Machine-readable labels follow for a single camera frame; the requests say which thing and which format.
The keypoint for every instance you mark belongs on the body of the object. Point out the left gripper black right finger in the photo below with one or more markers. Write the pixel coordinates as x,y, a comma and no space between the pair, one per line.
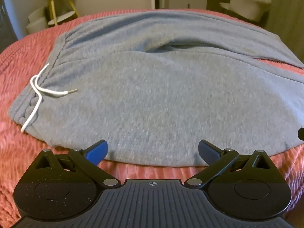
221,162

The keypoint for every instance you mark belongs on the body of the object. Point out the other gripper black tip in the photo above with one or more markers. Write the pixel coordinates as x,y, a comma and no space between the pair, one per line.
301,134

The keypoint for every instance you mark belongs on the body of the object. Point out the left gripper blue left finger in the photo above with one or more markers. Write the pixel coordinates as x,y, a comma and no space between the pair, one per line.
76,169

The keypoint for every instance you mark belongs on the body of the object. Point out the grey sweatpants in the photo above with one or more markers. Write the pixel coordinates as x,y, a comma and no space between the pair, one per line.
153,84

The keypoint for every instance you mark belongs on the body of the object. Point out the grey curtain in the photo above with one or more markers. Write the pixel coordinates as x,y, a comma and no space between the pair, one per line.
286,20

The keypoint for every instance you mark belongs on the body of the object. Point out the grey round pouf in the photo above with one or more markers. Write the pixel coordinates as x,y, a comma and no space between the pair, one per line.
37,21

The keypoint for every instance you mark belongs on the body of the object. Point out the gold tiered side table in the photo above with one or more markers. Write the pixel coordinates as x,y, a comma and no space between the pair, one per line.
61,11

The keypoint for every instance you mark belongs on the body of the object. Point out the white drawstring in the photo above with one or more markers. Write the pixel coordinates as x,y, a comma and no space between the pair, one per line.
39,90

